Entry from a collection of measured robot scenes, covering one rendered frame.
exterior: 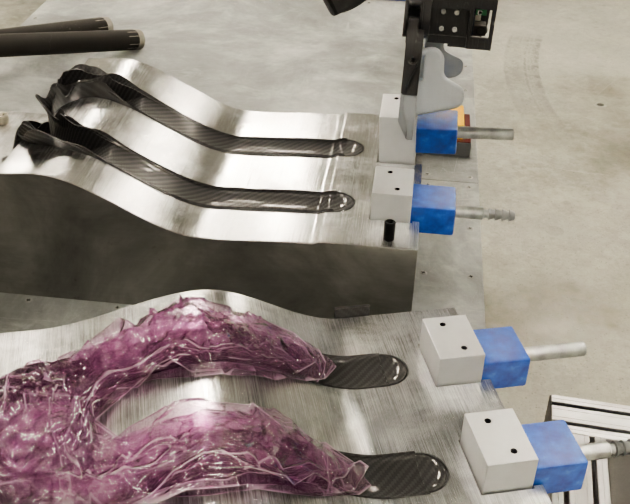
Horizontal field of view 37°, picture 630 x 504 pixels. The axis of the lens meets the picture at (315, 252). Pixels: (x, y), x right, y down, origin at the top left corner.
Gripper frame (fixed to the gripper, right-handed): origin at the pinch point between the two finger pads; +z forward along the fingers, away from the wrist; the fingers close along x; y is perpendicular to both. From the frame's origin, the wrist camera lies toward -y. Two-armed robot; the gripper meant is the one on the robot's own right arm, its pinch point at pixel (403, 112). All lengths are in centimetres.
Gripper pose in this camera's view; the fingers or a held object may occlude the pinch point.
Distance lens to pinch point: 94.8
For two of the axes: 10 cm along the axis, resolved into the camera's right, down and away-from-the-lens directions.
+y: 9.9, 1.0, -0.7
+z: -0.4, 8.2, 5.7
